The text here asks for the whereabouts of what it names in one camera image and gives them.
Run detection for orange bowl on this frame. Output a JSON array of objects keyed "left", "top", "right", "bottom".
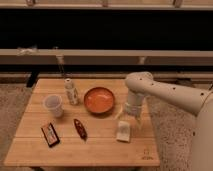
[{"left": 84, "top": 87, "right": 115, "bottom": 114}]

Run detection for dark red chili pepper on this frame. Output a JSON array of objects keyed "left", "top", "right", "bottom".
[{"left": 74, "top": 119, "right": 87, "bottom": 141}]

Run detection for black red flat packet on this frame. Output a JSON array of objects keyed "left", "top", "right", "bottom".
[{"left": 41, "top": 123, "right": 60, "bottom": 147}]

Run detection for wooden table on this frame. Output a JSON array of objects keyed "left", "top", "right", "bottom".
[{"left": 4, "top": 79, "right": 160, "bottom": 167}]

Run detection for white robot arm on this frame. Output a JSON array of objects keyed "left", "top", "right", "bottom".
[{"left": 123, "top": 72, "right": 213, "bottom": 171}]

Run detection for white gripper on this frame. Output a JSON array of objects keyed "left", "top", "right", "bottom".
[{"left": 115, "top": 91, "right": 145, "bottom": 129}]

